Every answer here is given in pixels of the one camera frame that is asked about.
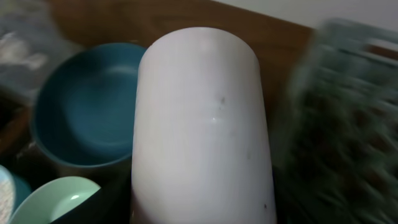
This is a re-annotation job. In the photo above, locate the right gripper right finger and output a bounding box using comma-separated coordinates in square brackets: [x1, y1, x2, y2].
[272, 166, 298, 224]

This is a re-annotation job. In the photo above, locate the dark blue plate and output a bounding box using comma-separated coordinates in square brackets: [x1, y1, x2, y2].
[31, 43, 146, 167]

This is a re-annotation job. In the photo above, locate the brown serving tray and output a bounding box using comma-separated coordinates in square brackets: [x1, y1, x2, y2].
[11, 92, 133, 187]

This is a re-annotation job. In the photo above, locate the mint green bowl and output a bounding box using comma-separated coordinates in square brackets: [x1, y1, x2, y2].
[9, 176, 101, 224]

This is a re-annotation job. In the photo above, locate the white tissue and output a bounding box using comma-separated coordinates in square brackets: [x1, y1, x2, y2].
[1, 32, 48, 70]

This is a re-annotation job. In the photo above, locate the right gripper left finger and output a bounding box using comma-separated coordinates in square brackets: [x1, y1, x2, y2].
[50, 174, 131, 224]

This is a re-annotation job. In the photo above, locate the pink cup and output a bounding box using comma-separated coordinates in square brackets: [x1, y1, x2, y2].
[132, 27, 277, 224]

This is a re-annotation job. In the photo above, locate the grey dishwasher rack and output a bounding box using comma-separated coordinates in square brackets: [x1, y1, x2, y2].
[270, 19, 397, 224]

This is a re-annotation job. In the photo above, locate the clear plastic bin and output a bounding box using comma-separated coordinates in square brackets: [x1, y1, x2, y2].
[1, 0, 83, 105]

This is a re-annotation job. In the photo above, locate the light blue bowl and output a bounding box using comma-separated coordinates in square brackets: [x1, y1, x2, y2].
[1, 166, 31, 224]

